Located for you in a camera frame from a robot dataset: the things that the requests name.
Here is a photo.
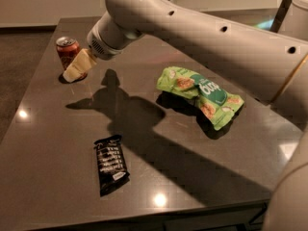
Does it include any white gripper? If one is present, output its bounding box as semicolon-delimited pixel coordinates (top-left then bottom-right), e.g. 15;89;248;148
63;13;143;83

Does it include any red coke can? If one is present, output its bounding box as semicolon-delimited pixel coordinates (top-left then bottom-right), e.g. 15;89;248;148
56;36;87;83

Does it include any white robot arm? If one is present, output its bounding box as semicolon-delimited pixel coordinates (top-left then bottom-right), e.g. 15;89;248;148
64;0;308;131

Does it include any black rxbar chocolate wrapper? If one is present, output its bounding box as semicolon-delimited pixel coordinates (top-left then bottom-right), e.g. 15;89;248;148
93;135;130;196

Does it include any green chip bag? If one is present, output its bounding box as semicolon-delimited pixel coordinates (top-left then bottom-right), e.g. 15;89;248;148
156;66;244;131

